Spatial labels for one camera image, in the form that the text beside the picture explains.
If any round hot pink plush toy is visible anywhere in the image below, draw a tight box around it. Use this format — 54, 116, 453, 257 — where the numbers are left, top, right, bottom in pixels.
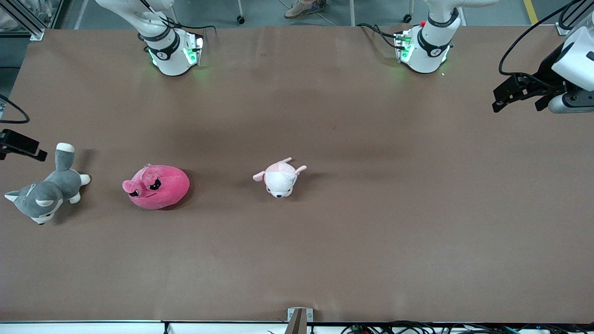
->
122, 164, 190, 210

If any grey husky plush toy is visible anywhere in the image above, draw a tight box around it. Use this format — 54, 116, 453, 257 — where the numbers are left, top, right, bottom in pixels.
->
4, 142, 91, 225

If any pale pink dog plush toy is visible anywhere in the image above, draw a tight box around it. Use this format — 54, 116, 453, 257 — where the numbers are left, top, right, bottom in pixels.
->
252, 157, 307, 199

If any person's shoe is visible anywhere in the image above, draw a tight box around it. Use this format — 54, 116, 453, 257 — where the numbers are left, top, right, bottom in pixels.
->
282, 0, 327, 19

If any brown table cover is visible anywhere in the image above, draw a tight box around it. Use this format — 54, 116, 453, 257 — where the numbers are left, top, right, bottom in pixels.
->
0, 26, 594, 324

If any black left arm base cable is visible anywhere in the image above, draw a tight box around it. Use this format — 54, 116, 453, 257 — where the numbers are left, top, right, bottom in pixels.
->
356, 22, 402, 49

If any black arm base cable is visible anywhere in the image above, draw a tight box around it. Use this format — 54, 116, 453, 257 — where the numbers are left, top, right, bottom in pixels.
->
139, 0, 217, 37
356, 22, 402, 49

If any white table edge rail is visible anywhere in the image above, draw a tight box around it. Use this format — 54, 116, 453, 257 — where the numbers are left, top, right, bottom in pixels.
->
0, 320, 594, 334

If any black right arm base cable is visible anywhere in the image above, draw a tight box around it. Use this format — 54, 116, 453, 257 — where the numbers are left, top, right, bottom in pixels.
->
139, 0, 217, 37

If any tangled black cable bundle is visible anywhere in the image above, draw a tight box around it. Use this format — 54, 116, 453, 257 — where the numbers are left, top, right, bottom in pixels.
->
341, 320, 594, 334

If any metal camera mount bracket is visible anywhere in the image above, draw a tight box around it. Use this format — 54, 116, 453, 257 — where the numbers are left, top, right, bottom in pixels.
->
287, 308, 314, 334

